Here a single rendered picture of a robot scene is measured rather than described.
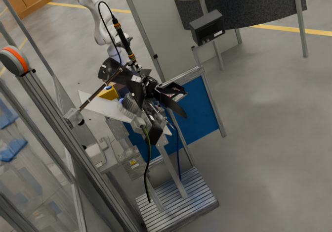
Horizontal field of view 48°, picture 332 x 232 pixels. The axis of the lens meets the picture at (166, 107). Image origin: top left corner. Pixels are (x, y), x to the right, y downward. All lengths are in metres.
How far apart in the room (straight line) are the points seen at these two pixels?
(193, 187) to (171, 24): 2.14
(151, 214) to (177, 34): 2.33
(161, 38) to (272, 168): 2.16
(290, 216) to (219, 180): 0.71
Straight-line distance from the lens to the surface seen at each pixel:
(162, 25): 4.59
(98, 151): 2.68
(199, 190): 3.28
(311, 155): 3.43
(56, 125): 2.23
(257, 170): 3.39
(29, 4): 10.78
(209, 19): 3.10
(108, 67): 2.64
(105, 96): 3.06
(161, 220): 3.23
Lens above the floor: 2.54
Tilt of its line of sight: 35 degrees down
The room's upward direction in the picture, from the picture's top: 24 degrees counter-clockwise
